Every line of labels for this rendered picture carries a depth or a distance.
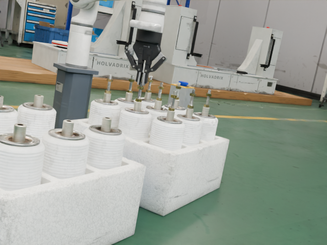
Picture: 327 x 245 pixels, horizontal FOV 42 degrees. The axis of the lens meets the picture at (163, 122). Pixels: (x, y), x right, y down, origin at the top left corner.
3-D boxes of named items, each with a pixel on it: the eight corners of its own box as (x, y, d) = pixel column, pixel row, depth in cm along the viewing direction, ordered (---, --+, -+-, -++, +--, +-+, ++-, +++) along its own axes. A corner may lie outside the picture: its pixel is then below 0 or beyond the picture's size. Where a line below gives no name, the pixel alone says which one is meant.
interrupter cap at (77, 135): (40, 133, 86) (40, 130, 86) (67, 130, 93) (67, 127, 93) (65, 143, 82) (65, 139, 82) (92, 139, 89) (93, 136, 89)
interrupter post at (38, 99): (30, 107, 109) (32, 94, 109) (38, 106, 111) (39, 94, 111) (36, 109, 108) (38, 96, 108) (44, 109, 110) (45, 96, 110)
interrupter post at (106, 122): (98, 131, 97) (99, 116, 96) (104, 130, 99) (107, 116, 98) (105, 133, 96) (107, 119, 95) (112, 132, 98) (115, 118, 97)
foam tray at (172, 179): (61, 174, 137) (68, 119, 133) (131, 156, 170) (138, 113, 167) (163, 217, 118) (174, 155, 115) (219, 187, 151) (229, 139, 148)
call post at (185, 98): (156, 160, 171) (170, 84, 165) (165, 158, 177) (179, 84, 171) (172, 166, 168) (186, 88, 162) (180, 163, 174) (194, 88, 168)
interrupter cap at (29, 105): (16, 105, 109) (16, 102, 109) (39, 104, 115) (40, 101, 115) (35, 112, 105) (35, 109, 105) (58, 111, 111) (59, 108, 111)
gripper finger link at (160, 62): (163, 55, 124) (148, 67, 125) (167, 60, 124) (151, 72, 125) (165, 55, 126) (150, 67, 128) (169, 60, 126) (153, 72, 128)
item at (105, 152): (64, 201, 99) (75, 127, 96) (93, 193, 107) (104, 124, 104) (94, 216, 94) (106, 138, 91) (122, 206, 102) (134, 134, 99)
